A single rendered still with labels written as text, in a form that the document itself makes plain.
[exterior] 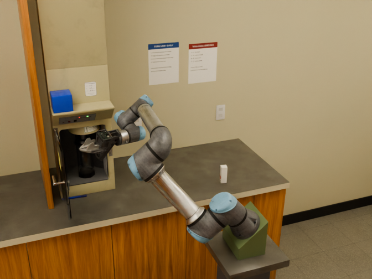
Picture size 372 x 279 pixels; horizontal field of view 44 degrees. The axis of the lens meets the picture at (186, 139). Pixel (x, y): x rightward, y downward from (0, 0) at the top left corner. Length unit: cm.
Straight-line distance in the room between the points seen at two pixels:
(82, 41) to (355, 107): 243
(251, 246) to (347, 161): 217
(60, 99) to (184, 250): 119
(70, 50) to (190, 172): 110
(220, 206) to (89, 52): 105
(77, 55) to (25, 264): 114
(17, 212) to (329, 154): 257
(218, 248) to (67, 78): 117
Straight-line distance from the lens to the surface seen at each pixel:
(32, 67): 236
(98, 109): 244
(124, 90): 303
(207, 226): 212
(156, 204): 264
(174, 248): 284
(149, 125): 218
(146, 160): 204
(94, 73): 250
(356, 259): 398
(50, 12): 240
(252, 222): 220
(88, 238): 262
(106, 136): 224
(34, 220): 262
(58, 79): 248
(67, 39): 243
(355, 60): 388
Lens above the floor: 238
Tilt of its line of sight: 25 degrees down
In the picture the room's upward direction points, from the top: 1 degrees clockwise
